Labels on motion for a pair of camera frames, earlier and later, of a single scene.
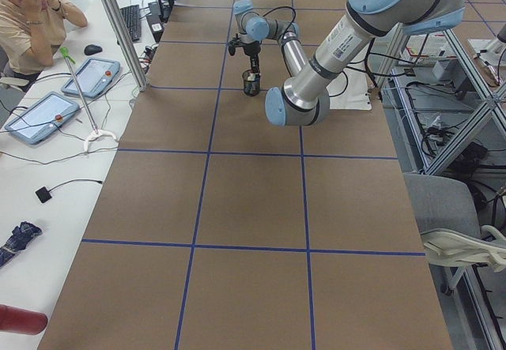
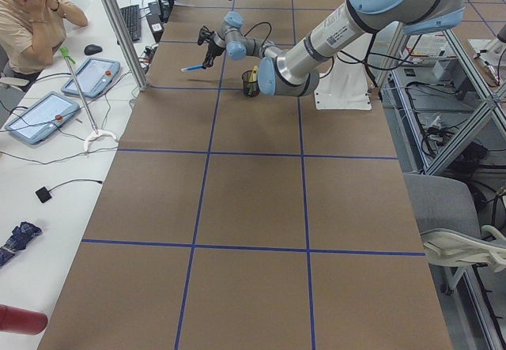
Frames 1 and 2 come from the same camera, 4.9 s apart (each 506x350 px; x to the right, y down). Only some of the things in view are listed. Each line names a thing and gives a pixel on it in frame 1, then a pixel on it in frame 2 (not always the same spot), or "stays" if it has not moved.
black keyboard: x=131 y=15 stays
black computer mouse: x=92 y=49 stays
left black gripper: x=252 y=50 -> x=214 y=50
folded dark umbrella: x=20 y=239 stays
